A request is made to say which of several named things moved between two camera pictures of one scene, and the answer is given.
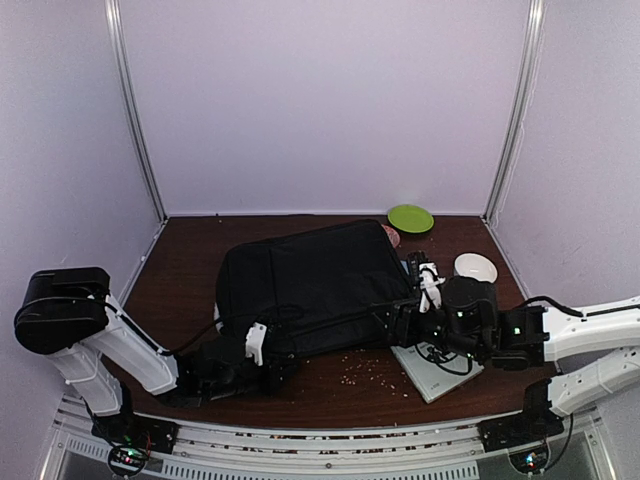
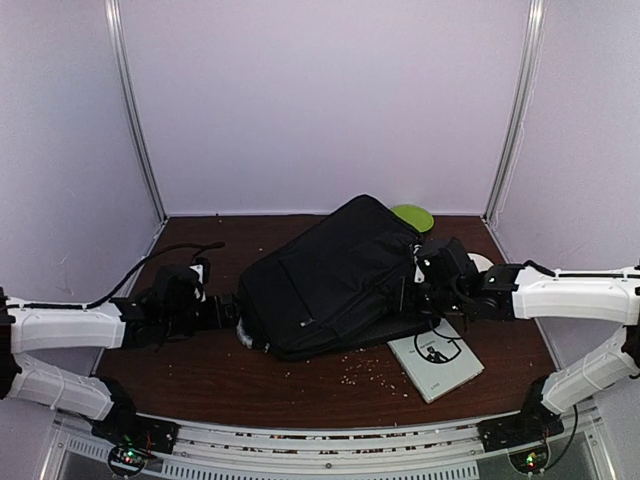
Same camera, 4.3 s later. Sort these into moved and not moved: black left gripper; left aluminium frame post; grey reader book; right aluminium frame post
Moved: black left gripper
Not moved: right aluminium frame post; grey reader book; left aluminium frame post
